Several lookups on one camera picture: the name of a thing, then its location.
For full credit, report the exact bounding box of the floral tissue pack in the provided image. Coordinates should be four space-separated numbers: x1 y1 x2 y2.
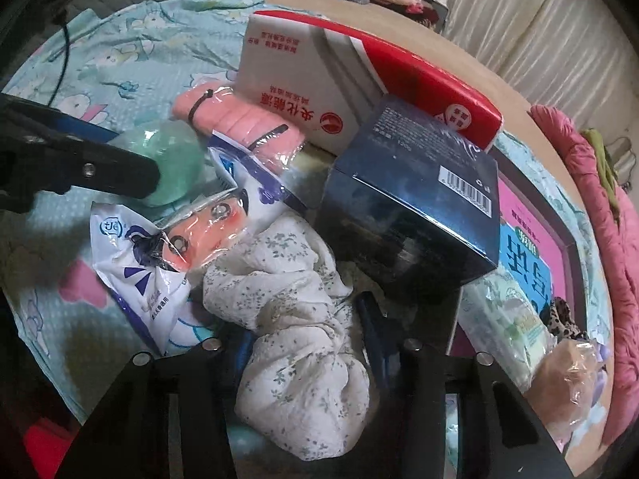
456 277 555 390

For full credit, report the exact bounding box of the red cloth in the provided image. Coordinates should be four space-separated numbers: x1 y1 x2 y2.
20 419 81 479

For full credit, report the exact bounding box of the pink printed tray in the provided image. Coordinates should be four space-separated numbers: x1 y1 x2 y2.
449 160 582 360

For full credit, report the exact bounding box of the white floral cloth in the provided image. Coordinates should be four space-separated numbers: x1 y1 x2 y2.
202 210 373 455

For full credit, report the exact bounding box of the teal cartoon printed blanket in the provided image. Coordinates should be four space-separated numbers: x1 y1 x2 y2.
0 0 610 479

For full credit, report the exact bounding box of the leopard print cloth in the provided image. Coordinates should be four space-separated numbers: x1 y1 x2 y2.
542 297 590 342

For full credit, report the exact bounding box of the green cloth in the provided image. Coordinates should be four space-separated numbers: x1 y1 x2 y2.
584 129 620 210

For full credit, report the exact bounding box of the beige plush doll pink dress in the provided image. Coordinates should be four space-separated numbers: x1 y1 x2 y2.
529 339 607 440

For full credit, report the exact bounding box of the dark blue box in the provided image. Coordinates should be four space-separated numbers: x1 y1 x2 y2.
317 94 500 290

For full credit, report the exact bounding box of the red and white box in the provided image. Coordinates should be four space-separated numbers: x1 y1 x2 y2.
234 9 502 155

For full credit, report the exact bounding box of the pink comforter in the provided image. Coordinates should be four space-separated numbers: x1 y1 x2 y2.
529 105 639 405

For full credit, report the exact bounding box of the cream curtain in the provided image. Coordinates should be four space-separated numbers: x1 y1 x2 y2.
434 0 639 115

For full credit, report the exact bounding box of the black cable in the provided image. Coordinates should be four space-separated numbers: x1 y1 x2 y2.
47 10 71 105

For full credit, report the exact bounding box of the pink towel in plastic wrap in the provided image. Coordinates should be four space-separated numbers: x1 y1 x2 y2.
172 85 308 170

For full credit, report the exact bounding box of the black hair tie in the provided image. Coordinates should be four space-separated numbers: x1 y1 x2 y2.
187 89 215 123

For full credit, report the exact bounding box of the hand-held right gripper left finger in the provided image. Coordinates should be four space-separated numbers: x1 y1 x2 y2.
70 332 256 479

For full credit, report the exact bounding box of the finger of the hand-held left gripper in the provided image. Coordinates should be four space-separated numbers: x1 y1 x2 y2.
0 92 121 145
10 130 161 210

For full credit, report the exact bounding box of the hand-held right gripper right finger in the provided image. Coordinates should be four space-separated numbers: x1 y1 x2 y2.
355 292 575 479

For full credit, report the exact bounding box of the white blue cartoon plastic package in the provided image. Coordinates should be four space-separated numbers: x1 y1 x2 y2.
90 130 310 357

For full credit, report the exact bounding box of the green translucent ball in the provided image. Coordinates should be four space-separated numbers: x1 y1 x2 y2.
107 121 205 208

